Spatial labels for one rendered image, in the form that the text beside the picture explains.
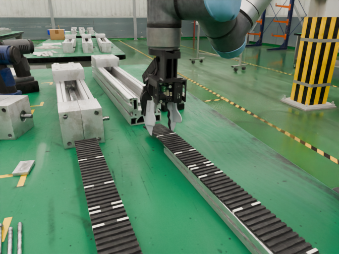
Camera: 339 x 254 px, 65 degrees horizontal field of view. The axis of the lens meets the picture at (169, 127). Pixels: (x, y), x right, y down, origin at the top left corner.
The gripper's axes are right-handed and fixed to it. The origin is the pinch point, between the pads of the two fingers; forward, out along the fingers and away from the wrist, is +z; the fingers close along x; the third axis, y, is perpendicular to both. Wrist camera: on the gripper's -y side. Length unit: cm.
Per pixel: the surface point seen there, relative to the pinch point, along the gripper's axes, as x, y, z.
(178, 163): -1.3, 14.7, 2.4
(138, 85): 2.5, -28.2, -4.5
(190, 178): -1.5, 20.7, 2.5
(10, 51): -35, -39, -16
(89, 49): 7, -209, 1
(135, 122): -2.8, -13.5, 2.9
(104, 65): -2, -71, -5
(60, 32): -11, -405, -6
